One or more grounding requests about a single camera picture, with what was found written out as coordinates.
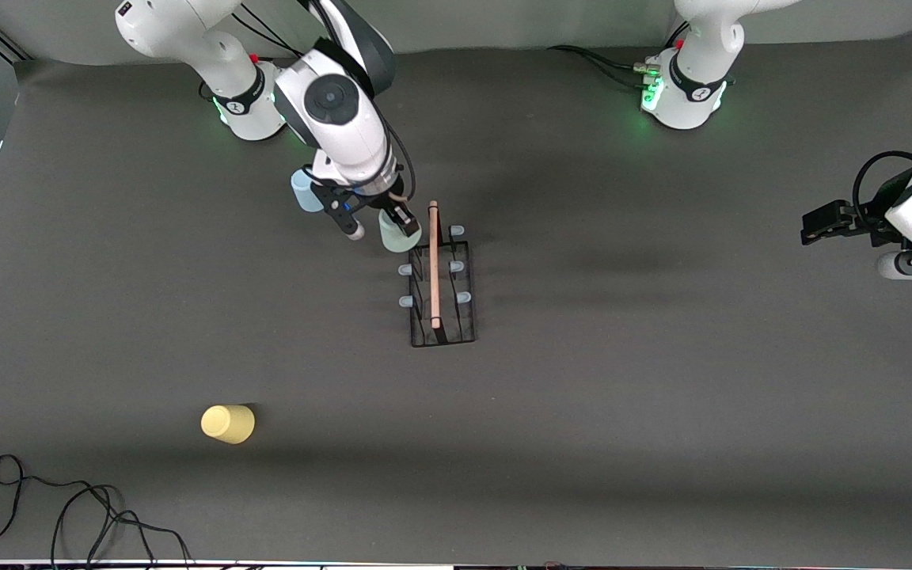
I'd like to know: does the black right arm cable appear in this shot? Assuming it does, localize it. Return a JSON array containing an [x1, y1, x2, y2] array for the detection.
[[381, 119, 417, 200]]

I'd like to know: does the yellow plastic cup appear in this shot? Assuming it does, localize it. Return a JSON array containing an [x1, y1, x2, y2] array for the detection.
[[200, 405, 257, 445]]

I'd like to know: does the black base cable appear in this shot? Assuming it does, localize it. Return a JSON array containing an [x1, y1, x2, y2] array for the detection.
[[230, 4, 306, 60], [547, 44, 659, 89]]

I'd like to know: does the black left base cable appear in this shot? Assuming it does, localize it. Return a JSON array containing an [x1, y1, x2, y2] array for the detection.
[[547, 44, 659, 89]]

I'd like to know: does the black right base cable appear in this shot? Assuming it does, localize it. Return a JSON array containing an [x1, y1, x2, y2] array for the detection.
[[230, 4, 306, 60]]

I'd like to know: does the light blue plastic cup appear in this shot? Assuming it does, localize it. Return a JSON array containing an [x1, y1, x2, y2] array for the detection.
[[291, 169, 326, 215]]

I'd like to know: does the black wire cup holder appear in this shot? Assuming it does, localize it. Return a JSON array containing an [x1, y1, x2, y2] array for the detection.
[[398, 200, 478, 349]]

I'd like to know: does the black loose cable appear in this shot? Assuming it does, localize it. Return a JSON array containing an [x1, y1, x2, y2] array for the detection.
[[0, 454, 192, 570]]

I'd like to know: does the pale green plastic cup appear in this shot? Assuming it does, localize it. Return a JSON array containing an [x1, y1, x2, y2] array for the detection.
[[378, 210, 423, 254]]

